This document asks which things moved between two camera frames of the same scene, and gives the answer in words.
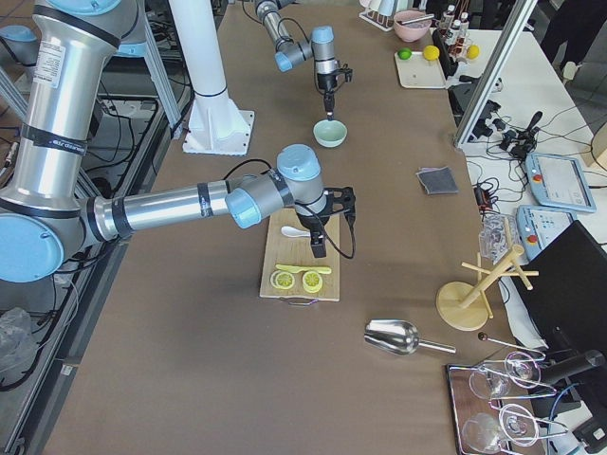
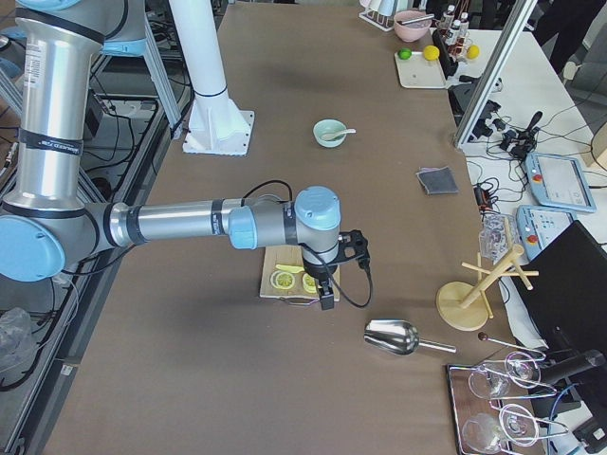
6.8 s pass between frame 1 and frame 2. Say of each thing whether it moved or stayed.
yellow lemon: stayed
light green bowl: stayed
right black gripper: moved
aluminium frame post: stayed
